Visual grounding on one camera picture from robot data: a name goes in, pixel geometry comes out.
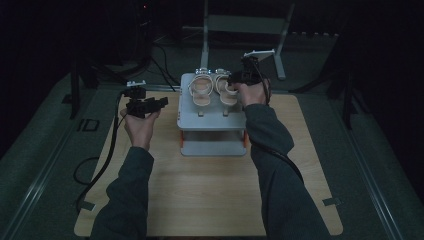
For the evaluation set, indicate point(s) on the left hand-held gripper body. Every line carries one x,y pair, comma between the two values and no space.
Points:
136,100

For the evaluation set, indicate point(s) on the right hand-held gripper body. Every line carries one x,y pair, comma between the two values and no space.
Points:
249,71

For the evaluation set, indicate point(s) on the person's left hand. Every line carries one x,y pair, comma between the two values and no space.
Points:
140,128

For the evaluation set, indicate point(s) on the person's right hand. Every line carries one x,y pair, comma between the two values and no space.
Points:
253,95

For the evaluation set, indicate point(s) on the grey metal stand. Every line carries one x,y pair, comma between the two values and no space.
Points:
206,40

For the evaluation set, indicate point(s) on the black stand leg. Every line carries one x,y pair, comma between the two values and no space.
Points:
75,90
346,100

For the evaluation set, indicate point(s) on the power strip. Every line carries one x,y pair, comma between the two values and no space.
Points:
313,34

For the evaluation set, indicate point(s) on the grey tape piece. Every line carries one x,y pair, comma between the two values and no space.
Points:
87,205
331,201

